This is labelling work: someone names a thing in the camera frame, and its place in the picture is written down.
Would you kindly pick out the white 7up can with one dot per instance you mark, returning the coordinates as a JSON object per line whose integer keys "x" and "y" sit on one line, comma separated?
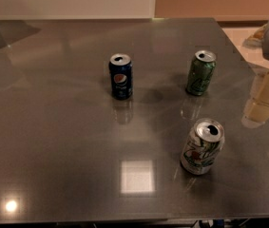
{"x": 204, "y": 142}

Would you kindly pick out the green soda can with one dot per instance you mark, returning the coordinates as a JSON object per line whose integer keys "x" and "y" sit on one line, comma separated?
{"x": 200, "y": 73}

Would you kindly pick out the blue Pepsi can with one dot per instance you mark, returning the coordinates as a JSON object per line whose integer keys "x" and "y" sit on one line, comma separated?
{"x": 120, "y": 69}

